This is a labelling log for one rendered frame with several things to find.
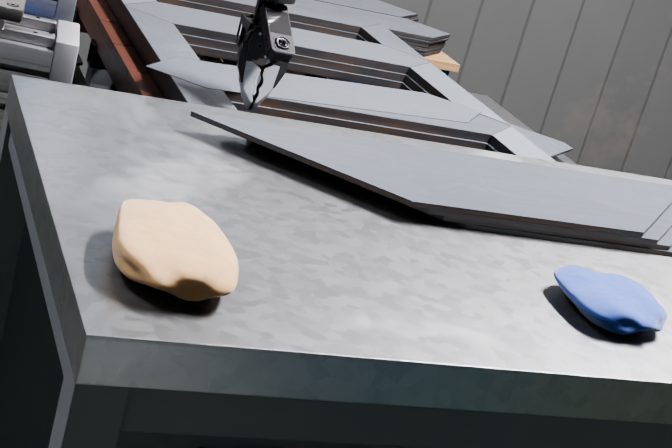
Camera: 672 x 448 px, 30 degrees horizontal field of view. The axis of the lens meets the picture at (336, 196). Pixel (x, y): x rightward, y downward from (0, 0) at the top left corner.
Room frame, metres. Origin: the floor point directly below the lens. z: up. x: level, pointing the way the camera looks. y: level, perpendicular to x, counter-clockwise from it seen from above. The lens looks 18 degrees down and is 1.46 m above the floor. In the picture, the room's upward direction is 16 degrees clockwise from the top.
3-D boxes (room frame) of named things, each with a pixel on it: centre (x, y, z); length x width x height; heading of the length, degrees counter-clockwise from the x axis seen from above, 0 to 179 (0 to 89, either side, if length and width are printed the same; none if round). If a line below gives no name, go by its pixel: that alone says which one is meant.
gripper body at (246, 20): (2.14, 0.20, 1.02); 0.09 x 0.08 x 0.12; 24
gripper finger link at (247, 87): (2.13, 0.21, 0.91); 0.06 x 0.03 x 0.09; 24
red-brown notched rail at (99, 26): (2.22, 0.39, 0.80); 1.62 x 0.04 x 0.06; 24
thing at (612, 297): (1.12, -0.28, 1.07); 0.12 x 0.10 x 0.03; 24
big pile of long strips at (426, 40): (3.42, 0.22, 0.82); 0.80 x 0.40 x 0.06; 114
